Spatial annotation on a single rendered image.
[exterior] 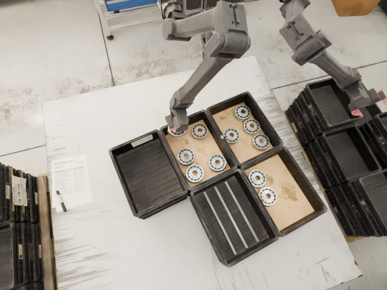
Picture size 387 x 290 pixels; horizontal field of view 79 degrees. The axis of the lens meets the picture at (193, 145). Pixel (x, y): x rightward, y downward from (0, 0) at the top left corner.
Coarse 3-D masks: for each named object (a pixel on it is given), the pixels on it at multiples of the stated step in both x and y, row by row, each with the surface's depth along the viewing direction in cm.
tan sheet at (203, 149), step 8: (200, 120) 148; (168, 136) 143; (184, 136) 144; (208, 136) 144; (176, 144) 142; (184, 144) 142; (192, 144) 142; (200, 144) 142; (208, 144) 142; (216, 144) 143; (176, 152) 140; (200, 152) 140; (208, 152) 140; (216, 152) 141; (200, 160) 139; (184, 168) 137; (208, 168) 137; (208, 176) 135; (192, 184) 133
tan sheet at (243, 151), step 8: (240, 104) 153; (224, 112) 151; (232, 112) 151; (216, 120) 148; (224, 120) 149; (232, 120) 149; (224, 128) 147; (240, 128) 147; (232, 136) 145; (240, 136) 145; (248, 136) 145; (240, 144) 143; (248, 144) 143; (240, 152) 141; (248, 152) 141; (256, 152) 142; (240, 160) 139
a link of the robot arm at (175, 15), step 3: (174, 12) 92; (177, 12) 93; (171, 15) 94; (174, 15) 92; (177, 15) 92; (180, 15) 93; (183, 15) 94; (171, 18) 94; (174, 18) 92; (177, 18) 92; (180, 18) 93; (183, 18) 93; (174, 39) 94; (177, 39) 95; (180, 39) 95; (183, 39) 96; (186, 39) 96
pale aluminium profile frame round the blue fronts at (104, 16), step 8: (96, 0) 231; (136, 8) 254; (144, 8) 254; (152, 8) 256; (104, 16) 249; (112, 16) 251; (160, 16) 273; (104, 24) 257; (120, 24) 266; (128, 24) 266; (136, 24) 269; (144, 24) 272
